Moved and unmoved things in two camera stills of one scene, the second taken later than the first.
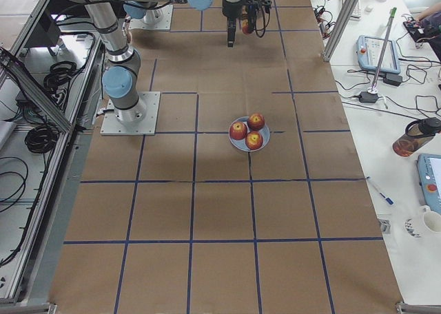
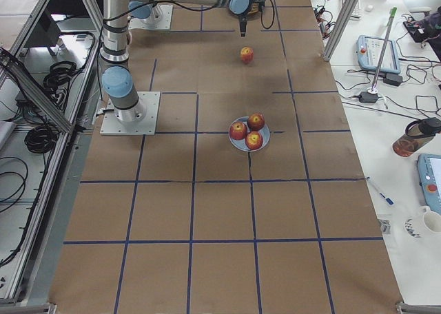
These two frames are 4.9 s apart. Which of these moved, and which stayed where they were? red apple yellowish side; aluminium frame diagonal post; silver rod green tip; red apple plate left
Moved: red apple yellowish side
Stayed: red apple plate left; silver rod green tip; aluminium frame diagonal post
